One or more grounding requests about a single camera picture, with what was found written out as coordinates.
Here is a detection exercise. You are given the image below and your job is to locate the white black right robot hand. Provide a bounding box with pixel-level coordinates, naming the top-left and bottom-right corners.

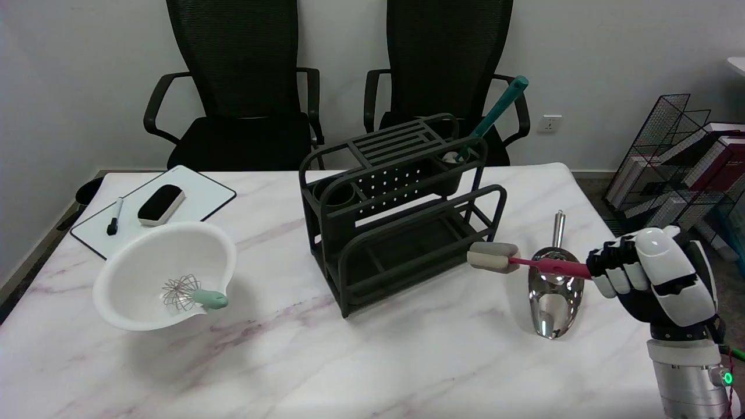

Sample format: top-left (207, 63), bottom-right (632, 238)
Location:
top-left (586, 226), bottom-right (721, 342)

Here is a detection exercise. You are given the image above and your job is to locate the small whiteboard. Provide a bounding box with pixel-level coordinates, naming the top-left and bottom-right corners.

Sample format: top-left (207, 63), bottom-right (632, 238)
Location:
top-left (70, 165), bottom-right (237, 260)

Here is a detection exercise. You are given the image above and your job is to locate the teal handled brush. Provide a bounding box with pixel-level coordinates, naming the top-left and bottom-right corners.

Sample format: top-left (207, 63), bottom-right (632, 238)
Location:
top-left (441, 76), bottom-right (530, 164)

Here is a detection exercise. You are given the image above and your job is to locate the green handled wire whisk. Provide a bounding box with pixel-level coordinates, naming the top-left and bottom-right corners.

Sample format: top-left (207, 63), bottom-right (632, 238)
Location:
top-left (161, 274), bottom-right (229, 313)

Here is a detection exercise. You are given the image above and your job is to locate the pink sponge bottle brush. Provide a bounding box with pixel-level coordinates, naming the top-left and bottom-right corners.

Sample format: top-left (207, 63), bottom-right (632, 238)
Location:
top-left (467, 242), bottom-right (593, 280)

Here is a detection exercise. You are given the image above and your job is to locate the black whiteboard eraser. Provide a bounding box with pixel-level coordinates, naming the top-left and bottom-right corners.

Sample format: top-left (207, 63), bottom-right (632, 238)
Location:
top-left (137, 184), bottom-right (186, 227)

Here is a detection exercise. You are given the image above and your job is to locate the black marker pen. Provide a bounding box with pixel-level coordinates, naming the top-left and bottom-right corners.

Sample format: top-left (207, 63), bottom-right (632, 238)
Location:
top-left (107, 197), bottom-right (125, 236)

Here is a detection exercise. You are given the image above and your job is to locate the black mesh office chair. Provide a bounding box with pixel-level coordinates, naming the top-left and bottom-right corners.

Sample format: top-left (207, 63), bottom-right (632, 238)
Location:
top-left (144, 0), bottom-right (325, 172)
top-left (364, 0), bottom-right (531, 167)

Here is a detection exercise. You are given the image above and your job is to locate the shiny metal scoop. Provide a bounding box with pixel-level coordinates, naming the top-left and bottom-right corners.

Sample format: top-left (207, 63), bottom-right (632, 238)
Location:
top-left (527, 210), bottom-right (585, 340)

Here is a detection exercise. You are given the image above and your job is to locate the dark grey kitchen storage rack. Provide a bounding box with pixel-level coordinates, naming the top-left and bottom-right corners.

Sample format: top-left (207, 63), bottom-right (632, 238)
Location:
top-left (299, 113), bottom-right (507, 318)

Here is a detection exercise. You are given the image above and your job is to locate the black wire mesh rack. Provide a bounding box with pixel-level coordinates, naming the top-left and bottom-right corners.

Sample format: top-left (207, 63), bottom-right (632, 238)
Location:
top-left (602, 94), bottom-right (745, 260)

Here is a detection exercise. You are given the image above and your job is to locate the stack of books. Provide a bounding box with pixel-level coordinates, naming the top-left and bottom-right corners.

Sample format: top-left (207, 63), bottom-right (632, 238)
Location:
top-left (605, 121), bottom-right (745, 233)

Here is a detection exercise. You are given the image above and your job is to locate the white mixing bowl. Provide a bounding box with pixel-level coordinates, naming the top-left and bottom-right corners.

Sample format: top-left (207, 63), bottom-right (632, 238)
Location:
top-left (93, 221), bottom-right (237, 332)

